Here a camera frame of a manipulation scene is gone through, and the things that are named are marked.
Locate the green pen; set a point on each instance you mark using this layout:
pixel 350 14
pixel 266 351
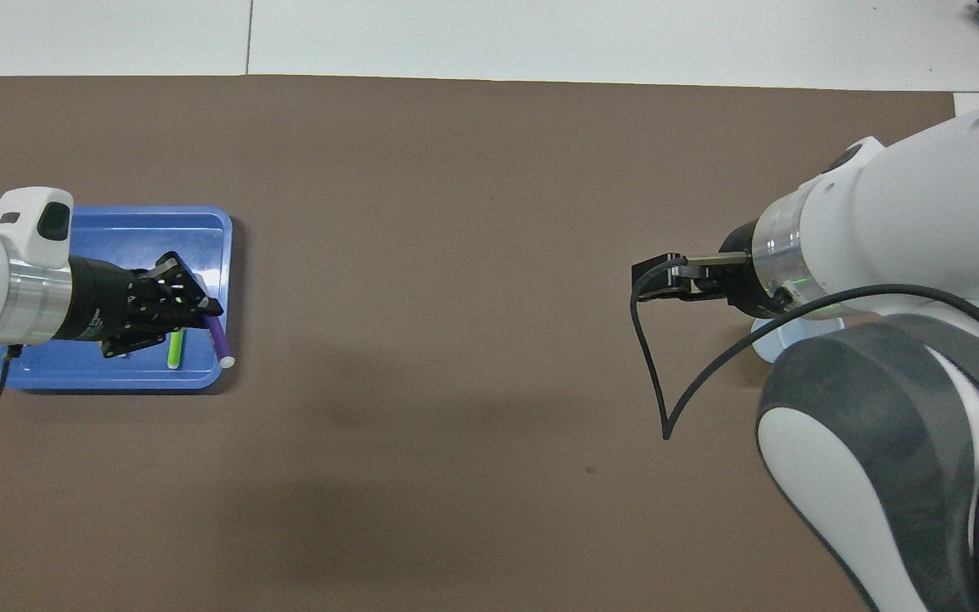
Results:
pixel 175 350

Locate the blue plastic tray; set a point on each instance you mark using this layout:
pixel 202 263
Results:
pixel 116 234

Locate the brown table mat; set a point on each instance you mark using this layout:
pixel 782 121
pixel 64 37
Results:
pixel 489 255

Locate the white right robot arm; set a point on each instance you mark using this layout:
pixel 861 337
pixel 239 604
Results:
pixel 923 212

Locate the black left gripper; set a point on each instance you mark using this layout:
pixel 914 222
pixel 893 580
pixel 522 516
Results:
pixel 107 302

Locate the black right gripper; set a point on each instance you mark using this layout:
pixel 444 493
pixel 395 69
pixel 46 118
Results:
pixel 749 280

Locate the translucent mesh pen cup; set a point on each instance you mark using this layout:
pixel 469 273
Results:
pixel 774 340

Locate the purple pen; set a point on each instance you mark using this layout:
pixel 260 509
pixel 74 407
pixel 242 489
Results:
pixel 220 342

